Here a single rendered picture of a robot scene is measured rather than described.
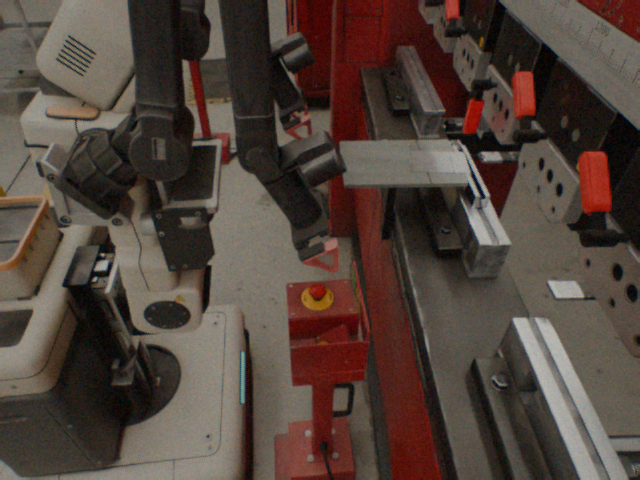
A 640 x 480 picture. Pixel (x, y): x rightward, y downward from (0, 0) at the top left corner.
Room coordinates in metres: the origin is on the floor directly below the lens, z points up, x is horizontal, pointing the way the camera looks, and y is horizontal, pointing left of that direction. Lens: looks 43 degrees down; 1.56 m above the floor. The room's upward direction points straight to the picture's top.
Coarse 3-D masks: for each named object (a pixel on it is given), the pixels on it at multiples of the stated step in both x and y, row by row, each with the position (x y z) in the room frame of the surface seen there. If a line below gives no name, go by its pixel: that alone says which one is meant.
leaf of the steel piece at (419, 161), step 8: (408, 144) 0.92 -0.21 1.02; (408, 152) 0.90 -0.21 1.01; (416, 152) 0.91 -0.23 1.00; (424, 152) 0.91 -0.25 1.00; (432, 152) 0.91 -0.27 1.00; (440, 152) 0.91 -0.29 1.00; (408, 160) 0.88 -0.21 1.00; (416, 160) 0.88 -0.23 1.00; (424, 160) 0.88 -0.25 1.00; (432, 160) 0.88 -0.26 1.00; (440, 160) 0.88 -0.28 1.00; (448, 160) 0.88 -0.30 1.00; (416, 168) 0.85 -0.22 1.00; (424, 168) 0.85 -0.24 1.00; (432, 168) 0.85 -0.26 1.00; (440, 168) 0.85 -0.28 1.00; (448, 168) 0.85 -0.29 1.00
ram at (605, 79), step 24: (504, 0) 0.80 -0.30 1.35; (576, 0) 0.59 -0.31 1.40; (600, 0) 0.54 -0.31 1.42; (624, 0) 0.50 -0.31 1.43; (528, 24) 0.69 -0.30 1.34; (552, 24) 0.63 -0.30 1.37; (624, 24) 0.48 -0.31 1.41; (552, 48) 0.60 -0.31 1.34; (576, 48) 0.55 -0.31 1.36; (576, 72) 0.53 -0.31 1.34; (600, 72) 0.49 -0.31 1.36; (624, 96) 0.44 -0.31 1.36
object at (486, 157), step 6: (480, 156) 0.89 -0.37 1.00; (486, 156) 0.89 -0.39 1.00; (492, 156) 0.89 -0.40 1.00; (498, 156) 0.89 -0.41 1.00; (504, 156) 0.89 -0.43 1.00; (510, 156) 0.89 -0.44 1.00; (516, 156) 0.89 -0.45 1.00; (486, 162) 0.87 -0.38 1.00; (492, 162) 0.87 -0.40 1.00; (498, 162) 0.87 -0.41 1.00; (504, 162) 0.87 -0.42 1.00; (510, 162) 0.88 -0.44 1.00; (516, 162) 0.88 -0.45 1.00
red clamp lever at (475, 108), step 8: (472, 80) 0.73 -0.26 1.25; (480, 80) 0.73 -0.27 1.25; (488, 80) 0.73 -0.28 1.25; (472, 88) 0.72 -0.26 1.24; (480, 88) 0.72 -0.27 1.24; (488, 88) 0.72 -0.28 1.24; (480, 96) 0.72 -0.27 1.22; (472, 104) 0.72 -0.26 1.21; (480, 104) 0.72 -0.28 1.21; (472, 112) 0.72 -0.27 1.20; (480, 112) 0.72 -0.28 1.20; (472, 120) 0.72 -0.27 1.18; (464, 128) 0.72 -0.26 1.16; (472, 128) 0.72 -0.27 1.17
